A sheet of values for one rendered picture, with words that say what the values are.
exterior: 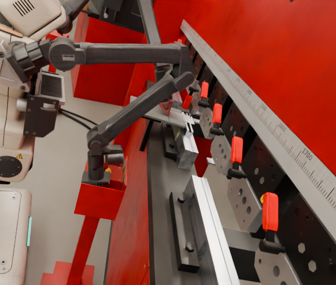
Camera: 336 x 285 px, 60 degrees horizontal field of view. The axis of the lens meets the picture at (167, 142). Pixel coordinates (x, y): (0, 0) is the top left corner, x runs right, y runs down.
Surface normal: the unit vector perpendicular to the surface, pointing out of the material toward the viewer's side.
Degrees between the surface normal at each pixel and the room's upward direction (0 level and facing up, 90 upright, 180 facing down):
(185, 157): 90
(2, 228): 0
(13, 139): 90
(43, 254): 0
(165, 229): 0
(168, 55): 86
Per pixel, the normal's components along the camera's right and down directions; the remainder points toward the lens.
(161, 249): 0.33, -0.84
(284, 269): -0.94, -0.25
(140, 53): 0.29, 0.44
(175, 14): 0.07, 0.49
